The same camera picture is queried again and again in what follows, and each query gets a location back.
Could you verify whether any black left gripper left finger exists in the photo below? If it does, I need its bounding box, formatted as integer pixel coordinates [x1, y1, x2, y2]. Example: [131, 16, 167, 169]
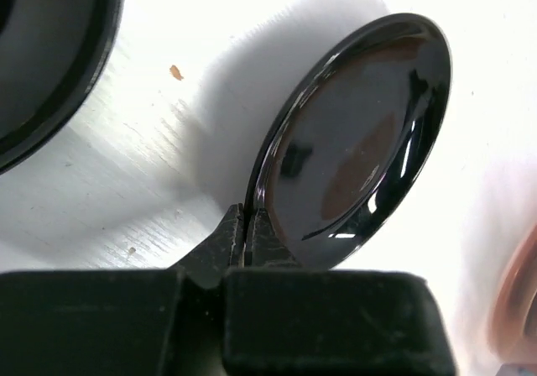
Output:
[1, 204, 244, 375]

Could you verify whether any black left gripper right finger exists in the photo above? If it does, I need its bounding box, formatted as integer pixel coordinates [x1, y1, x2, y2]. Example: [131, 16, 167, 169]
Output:
[222, 210, 456, 375]

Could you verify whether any black plate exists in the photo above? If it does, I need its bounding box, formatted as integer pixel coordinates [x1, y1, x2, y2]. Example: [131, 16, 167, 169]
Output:
[1, 0, 123, 171]
[245, 13, 451, 269]

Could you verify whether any pink translucent plastic bin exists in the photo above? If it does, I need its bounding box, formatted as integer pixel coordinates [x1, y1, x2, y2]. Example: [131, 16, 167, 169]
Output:
[489, 229, 536, 366]

